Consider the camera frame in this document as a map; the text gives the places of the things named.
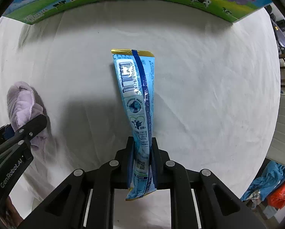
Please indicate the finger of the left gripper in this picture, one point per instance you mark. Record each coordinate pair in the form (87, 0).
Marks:
(27, 132)
(6, 132)

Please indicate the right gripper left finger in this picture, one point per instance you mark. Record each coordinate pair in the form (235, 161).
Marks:
(114, 174)

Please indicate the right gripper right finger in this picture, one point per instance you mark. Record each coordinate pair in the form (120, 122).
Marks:
(171, 175)

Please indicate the lilac fluffy cloth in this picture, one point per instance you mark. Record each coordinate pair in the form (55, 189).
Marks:
(22, 105)

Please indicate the light blue snack pouch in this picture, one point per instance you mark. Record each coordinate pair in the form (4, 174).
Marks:
(135, 75)

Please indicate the person's left hand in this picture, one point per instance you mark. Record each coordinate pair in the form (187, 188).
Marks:
(15, 216)

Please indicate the beige table cloth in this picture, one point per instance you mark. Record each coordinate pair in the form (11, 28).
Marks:
(86, 199)

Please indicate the blue plastic bag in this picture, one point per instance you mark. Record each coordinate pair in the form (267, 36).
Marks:
(271, 178)

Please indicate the orange plastic bag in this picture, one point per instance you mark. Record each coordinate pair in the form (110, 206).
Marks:
(277, 198)

